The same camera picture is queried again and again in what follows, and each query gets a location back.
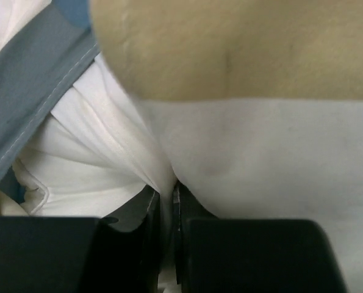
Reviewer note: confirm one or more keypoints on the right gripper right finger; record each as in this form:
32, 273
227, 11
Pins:
222, 255

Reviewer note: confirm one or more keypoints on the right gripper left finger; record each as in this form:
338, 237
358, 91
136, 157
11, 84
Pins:
117, 253

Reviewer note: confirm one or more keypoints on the white pillow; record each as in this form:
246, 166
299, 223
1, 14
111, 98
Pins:
71, 142

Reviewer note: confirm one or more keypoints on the blue beige white checked pillowcase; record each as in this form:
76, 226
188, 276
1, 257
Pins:
256, 105

